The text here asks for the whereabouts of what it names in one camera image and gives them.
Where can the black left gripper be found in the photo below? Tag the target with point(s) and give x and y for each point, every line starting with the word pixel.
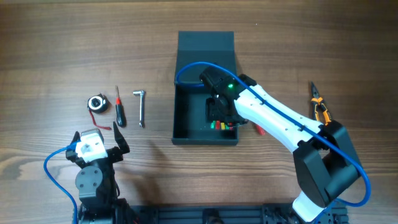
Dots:
pixel 112 152

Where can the black red screwdriver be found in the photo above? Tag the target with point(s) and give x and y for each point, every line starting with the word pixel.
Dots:
pixel 120 115

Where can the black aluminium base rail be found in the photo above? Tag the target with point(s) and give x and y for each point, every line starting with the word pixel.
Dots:
pixel 260 214

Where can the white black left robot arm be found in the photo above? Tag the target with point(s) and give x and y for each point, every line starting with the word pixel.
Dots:
pixel 99 192

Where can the red mini screwdriver left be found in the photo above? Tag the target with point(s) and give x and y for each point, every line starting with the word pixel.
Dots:
pixel 218 125

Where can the red handled snips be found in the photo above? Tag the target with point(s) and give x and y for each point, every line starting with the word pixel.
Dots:
pixel 260 130

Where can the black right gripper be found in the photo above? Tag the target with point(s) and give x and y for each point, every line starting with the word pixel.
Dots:
pixel 218 113

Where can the orange black needle-nose pliers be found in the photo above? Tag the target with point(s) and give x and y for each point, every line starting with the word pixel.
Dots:
pixel 319 105

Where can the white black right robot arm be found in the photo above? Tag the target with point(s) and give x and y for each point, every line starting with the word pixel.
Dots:
pixel 325 160

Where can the silver L-shaped socket wrench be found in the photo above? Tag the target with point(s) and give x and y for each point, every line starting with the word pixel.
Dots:
pixel 141 94

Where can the black open box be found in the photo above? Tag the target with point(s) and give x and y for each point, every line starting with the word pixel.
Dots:
pixel 190 124

